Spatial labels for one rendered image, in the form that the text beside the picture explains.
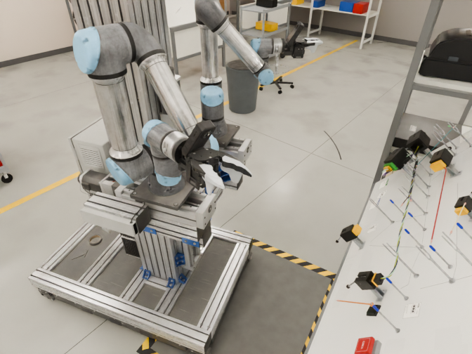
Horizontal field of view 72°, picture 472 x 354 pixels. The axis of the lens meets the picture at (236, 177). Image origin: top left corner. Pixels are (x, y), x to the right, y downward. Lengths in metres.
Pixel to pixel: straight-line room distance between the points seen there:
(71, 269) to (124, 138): 1.52
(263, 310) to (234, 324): 0.22
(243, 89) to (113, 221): 3.26
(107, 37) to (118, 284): 1.65
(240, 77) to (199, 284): 2.87
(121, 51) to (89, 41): 0.09
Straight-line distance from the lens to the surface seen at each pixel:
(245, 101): 4.50
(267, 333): 2.28
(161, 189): 1.34
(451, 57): 1.85
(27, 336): 2.61
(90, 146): 1.69
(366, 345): 1.05
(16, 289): 2.89
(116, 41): 1.06
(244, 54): 1.60
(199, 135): 0.76
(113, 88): 1.09
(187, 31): 5.67
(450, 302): 1.04
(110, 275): 2.39
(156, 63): 1.08
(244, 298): 2.40
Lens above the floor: 2.02
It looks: 37 degrees down
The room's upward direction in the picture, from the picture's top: straight up
